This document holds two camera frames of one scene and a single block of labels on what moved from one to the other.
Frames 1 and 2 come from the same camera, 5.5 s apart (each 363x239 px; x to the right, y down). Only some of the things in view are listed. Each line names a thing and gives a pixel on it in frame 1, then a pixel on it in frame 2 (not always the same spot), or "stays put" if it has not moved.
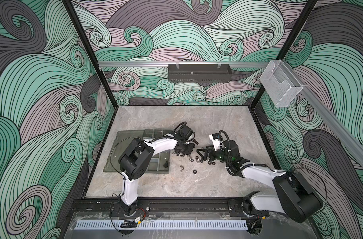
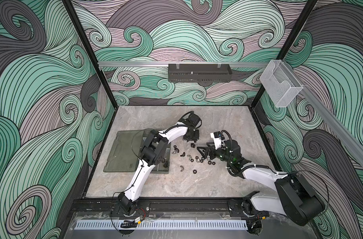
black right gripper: [206, 150] stays put
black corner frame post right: [291, 42] stays put
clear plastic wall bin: [281, 85] stays put
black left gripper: [189, 150] → [196, 138]
